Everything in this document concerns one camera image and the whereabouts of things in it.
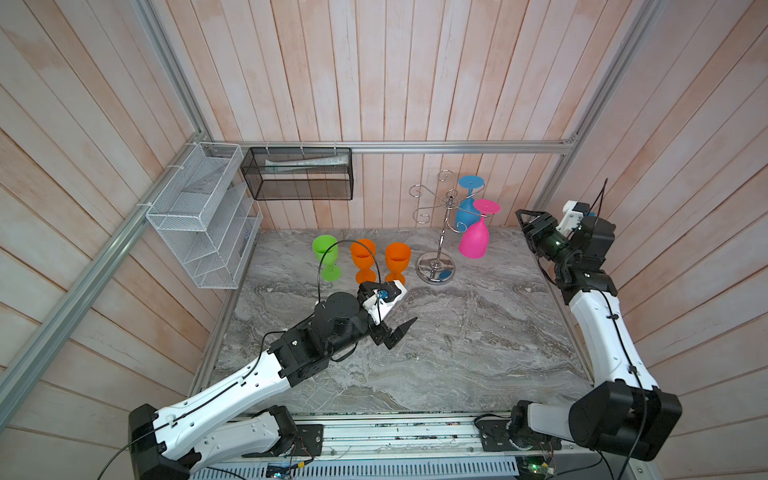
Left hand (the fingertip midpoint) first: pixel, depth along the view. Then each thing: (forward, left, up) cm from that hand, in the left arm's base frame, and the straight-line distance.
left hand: (399, 307), depth 66 cm
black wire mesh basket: (+57, +33, -4) cm, 66 cm away
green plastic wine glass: (+31, +22, -28) cm, 48 cm away
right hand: (+23, -31, +7) cm, 39 cm away
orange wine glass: (+26, -2, -14) cm, 30 cm away
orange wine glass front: (+25, +9, -13) cm, 30 cm away
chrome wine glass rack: (+32, -17, -27) cm, 46 cm away
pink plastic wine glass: (+26, -24, -7) cm, 36 cm away
